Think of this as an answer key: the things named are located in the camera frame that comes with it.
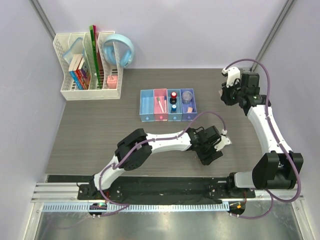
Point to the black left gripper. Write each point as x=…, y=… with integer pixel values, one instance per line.
x=207, y=160

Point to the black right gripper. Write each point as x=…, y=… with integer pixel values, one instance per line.
x=226, y=91

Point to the purple plastic bin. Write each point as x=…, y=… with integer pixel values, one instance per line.
x=185, y=115

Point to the blue stamp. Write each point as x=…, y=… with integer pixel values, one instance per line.
x=173, y=109

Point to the clear jar of paperclips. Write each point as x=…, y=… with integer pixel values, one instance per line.
x=186, y=97

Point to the pink plastic bin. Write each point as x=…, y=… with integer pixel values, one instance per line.
x=158, y=115

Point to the red stamp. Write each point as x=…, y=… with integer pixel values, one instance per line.
x=173, y=97

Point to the green capped white marker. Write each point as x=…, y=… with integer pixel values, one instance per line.
x=160, y=104

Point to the light blue end bin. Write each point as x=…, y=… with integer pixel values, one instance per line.
x=146, y=107

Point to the blue capped white marker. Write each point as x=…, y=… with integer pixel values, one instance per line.
x=165, y=104

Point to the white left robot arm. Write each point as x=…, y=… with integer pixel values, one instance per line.
x=138, y=146

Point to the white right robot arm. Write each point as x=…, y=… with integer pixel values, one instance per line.
x=279, y=166

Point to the pink box in rack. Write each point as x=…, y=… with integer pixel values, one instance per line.
x=112, y=81

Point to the red plastic folder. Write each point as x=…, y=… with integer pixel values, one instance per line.
x=98, y=56

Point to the light blue headphones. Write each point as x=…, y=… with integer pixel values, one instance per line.
x=118, y=49

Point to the stack of books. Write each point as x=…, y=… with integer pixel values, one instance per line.
x=79, y=71

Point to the blue clear pouch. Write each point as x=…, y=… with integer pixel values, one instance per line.
x=76, y=48

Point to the green plastic folder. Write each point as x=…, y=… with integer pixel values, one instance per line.
x=93, y=44

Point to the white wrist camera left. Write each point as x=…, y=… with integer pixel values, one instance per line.
x=224, y=141

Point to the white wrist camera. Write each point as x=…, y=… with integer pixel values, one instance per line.
x=224, y=141
x=232, y=73

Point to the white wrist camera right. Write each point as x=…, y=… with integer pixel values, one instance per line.
x=232, y=73

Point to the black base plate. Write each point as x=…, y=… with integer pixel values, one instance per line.
x=156, y=189

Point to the slotted cable duct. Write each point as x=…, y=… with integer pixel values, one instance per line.
x=95, y=207

